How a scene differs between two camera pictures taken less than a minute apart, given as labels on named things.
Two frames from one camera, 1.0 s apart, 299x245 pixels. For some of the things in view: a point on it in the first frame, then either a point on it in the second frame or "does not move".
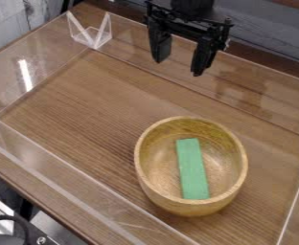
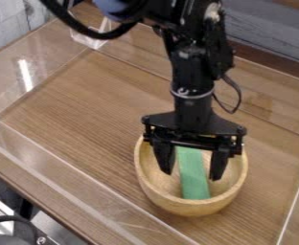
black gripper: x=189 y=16 to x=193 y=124
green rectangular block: x=192 y=168 does not move
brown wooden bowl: x=224 y=162 does not move
